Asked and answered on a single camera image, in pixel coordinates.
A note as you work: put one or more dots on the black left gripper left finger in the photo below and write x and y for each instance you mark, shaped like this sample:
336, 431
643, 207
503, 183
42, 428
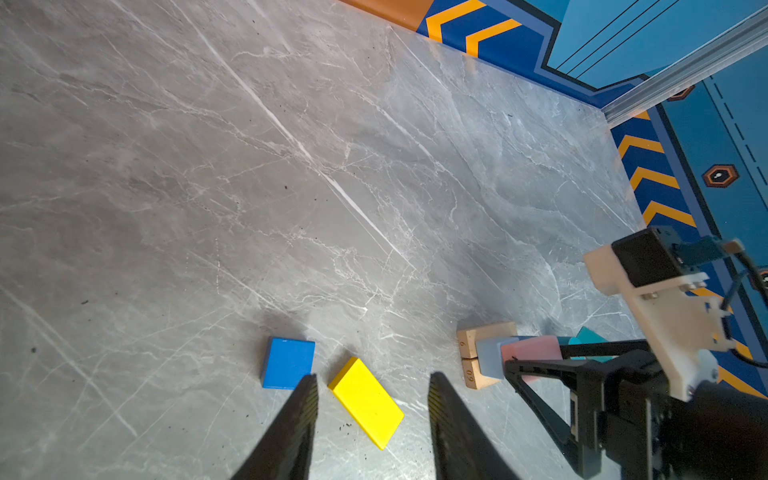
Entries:
285, 450

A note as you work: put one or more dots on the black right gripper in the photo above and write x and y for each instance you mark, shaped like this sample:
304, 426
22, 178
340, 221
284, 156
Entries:
618, 411

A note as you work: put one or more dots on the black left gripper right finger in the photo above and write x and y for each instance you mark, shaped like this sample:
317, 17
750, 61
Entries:
460, 447

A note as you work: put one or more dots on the pink wood block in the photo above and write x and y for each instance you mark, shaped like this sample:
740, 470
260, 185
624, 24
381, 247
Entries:
541, 348

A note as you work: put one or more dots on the dark blue cube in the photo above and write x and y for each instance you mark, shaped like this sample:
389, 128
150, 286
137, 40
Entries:
287, 362

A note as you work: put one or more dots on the light blue wood cube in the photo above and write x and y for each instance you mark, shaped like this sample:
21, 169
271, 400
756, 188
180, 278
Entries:
490, 358

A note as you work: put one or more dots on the natural wood block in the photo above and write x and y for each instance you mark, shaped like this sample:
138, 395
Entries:
467, 344

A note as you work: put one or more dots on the teal wood block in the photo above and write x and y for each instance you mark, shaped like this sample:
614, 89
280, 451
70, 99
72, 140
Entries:
588, 336

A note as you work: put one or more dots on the yellow wood block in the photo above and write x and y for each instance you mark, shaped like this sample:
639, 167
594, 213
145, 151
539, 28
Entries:
366, 400

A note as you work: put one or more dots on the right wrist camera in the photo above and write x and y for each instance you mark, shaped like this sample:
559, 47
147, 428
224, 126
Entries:
655, 272

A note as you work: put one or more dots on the aluminium corner post right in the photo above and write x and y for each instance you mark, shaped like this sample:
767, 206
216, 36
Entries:
736, 43

